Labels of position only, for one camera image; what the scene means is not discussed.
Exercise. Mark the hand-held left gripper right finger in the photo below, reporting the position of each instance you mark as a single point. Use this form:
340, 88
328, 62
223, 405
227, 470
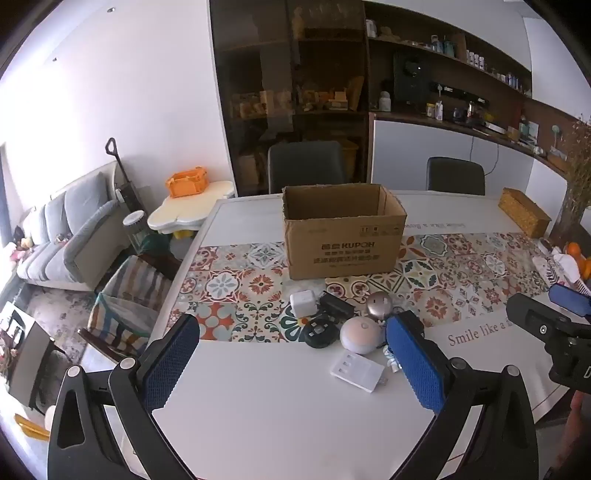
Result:
415, 364

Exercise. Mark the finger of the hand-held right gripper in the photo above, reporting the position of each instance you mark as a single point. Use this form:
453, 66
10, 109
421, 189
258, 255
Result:
531, 311
570, 297

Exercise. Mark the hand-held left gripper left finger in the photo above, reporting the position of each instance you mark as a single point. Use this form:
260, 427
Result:
173, 364

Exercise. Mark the white power adapter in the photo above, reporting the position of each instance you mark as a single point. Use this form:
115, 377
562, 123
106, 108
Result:
358, 371

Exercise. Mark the round white night light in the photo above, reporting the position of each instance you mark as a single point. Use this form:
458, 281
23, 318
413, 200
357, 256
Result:
362, 336

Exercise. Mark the brown cardboard box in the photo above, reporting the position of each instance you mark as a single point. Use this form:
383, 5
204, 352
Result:
341, 249

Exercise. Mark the person's right forearm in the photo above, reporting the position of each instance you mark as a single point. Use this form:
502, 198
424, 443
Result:
575, 429

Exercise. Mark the orange fruit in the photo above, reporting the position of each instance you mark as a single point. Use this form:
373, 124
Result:
574, 249

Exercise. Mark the striped cushion chair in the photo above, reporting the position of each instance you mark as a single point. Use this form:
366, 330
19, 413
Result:
124, 309

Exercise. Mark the woven tissue box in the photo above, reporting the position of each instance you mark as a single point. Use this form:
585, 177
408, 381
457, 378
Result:
524, 212

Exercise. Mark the black round plug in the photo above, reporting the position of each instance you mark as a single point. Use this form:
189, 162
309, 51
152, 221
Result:
318, 333

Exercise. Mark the black power adapter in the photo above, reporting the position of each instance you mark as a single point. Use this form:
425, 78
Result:
334, 302

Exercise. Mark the dried flower bouquet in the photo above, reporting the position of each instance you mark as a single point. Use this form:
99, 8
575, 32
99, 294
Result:
577, 184

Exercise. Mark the patterned floor rug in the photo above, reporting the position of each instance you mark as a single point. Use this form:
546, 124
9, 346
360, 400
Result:
60, 318

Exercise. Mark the white cube charger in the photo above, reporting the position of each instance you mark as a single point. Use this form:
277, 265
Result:
302, 303

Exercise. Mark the white tower fan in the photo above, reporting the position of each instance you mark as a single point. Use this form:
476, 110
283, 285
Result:
136, 228

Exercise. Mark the dark low table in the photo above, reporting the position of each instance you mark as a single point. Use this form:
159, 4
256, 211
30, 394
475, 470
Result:
27, 360

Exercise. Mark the cream flower-shaped small table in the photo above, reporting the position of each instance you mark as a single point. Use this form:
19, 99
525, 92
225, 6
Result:
184, 212

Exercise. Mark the narrow dark dining chair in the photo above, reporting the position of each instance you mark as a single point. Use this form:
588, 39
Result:
455, 175

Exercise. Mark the grey sofa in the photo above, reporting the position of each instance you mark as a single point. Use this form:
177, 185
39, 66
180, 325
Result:
69, 230

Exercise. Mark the upright vacuum cleaner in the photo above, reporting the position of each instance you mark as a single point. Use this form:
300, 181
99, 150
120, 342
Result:
127, 189

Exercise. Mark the orange plastic crate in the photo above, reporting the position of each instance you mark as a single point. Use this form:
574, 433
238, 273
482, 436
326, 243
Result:
187, 183

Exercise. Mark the white sideboard with wooden top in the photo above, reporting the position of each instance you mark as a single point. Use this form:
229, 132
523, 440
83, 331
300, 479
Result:
415, 152

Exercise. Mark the wide dark dining chair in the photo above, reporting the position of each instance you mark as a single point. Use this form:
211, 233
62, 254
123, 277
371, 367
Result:
307, 166

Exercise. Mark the white jar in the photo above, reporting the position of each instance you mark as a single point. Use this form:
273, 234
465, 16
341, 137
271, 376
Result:
385, 102

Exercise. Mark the black countertop appliance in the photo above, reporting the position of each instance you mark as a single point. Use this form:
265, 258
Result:
412, 81

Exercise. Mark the dark glass door cabinet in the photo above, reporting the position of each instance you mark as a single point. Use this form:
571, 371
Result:
286, 92

